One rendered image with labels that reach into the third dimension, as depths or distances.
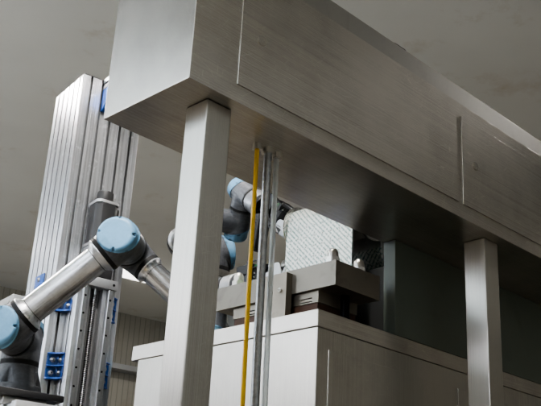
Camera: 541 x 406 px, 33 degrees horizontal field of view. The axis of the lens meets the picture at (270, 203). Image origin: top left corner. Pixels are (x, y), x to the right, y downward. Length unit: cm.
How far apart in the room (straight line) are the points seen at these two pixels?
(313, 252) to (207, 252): 91
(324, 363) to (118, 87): 73
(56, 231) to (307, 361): 148
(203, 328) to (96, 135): 197
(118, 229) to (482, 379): 115
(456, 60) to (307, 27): 375
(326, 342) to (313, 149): 45
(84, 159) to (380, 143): 161
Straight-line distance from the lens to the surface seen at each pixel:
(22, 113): 662
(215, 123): 166
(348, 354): 209
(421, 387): 228
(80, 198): 330
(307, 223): 250
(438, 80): 258
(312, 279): 215
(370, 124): 196
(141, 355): 247
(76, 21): 547
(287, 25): 185
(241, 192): 281
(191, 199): 160
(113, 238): 274
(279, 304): 217
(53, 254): 325
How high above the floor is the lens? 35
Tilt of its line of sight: 22 degrees up
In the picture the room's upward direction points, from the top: 3 degrees clockwise
